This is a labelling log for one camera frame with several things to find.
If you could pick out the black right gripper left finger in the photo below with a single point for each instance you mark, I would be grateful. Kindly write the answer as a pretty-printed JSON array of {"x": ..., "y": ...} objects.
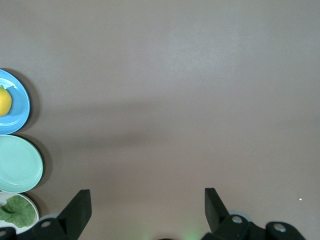
[{"x": 75, "y": 215}]

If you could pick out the beige plate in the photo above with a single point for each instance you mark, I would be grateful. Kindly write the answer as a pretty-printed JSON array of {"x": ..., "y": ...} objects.
[{"x": 5, "y": 196}]

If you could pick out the blue plate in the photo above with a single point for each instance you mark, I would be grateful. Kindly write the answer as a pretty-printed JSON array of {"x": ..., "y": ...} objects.
[{"x": 20, "y": 110}]

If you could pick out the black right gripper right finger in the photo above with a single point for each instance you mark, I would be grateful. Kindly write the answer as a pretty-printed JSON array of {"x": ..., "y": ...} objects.
[{"x": 217, "y": 220}]

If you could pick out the yellow lemon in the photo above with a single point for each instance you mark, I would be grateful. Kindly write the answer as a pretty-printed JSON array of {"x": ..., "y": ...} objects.
[{"x": 4, "y": 101}]

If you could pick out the green lettuce leaf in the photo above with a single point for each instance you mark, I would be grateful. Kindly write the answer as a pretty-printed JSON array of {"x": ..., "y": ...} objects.
[{"x": 20, "y": 212}]

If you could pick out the mint green plate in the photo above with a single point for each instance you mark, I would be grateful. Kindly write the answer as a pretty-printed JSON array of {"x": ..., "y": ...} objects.
[{"x": 17, "y": 162}]

